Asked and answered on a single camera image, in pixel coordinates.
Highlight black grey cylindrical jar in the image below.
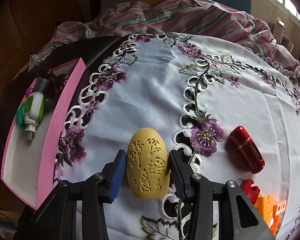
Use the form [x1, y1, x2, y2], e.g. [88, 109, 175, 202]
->
[32, 77, 50, 94]

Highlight yellow perforated egg shell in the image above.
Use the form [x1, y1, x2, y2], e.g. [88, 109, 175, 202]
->
[126, 128, 170, 199]

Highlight white green air freshener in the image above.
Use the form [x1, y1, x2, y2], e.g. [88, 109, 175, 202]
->
[23, 92, 46, 140]

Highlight white floral embroidered tablecloth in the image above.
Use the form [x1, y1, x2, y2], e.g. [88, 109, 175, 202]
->
[53, 33, 300, 239]

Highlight pink green striped sheet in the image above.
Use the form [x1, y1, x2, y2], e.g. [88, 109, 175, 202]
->
[21, 0, 300, 79]

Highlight orange plastic clip part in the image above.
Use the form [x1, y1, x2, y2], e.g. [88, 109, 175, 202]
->
[254, 194, 273, 227]

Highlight white boxes on sill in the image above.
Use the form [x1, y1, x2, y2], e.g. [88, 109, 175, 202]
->
[273, 17, 294, 52]

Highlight orange cube blocks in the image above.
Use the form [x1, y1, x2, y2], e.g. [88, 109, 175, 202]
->
[269, 200, 287, 236]

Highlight red metallic capsule case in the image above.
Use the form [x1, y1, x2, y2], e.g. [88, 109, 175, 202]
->
[229, 126, 265, 174]

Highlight dark maroon flower ornament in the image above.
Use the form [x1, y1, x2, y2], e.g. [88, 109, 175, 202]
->
[44, 69, 69, 99]

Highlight magenta plastic toy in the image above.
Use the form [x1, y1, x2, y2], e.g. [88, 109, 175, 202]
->
[25, 87, 33, 97]

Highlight pink white shallow box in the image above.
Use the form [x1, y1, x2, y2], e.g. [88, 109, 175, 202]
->
[1, 58, 86, 210]

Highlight red puzzle piece block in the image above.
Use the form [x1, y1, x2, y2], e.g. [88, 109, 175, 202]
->
[240, 179, 260, 204]

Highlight green plastic flanged part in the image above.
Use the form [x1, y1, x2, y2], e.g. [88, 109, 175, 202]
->
[15, 106, 26, 130]

